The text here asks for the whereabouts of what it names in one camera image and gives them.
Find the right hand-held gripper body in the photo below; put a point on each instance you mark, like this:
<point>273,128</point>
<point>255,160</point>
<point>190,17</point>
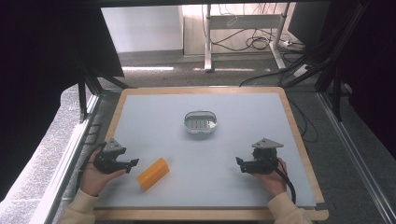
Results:
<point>264,158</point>

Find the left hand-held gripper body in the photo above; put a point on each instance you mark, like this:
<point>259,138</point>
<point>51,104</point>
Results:
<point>107,158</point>

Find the person's left hand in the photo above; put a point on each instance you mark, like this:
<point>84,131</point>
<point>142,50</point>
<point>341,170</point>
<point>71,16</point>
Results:
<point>93,180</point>

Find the person's right hand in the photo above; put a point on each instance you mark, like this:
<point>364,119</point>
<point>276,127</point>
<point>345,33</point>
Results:
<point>274,183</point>

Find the orange rectangular block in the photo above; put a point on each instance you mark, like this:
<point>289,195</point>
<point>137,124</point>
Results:
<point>153,174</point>

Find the wooden-framed work board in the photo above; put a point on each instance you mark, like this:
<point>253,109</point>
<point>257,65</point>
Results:
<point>199,174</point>

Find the white oval soap dish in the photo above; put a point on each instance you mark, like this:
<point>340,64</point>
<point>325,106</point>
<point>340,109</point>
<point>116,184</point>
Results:
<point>200,123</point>

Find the black metal stand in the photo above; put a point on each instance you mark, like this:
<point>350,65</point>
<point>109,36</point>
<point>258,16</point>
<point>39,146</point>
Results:
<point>90,84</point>

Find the white power strip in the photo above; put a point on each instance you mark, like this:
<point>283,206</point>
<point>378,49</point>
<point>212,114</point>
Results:
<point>300,70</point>

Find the black curtain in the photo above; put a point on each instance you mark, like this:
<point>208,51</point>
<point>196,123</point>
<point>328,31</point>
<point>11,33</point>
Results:
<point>37,77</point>
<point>373,71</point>

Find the aluminium rail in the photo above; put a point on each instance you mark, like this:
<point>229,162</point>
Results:
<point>67,161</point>
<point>355,155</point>

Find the white wall panel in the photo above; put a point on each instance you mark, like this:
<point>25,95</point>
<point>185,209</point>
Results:
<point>141,28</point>

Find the white desk frame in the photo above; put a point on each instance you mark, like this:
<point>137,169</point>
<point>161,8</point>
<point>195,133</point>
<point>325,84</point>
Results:
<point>246,21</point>

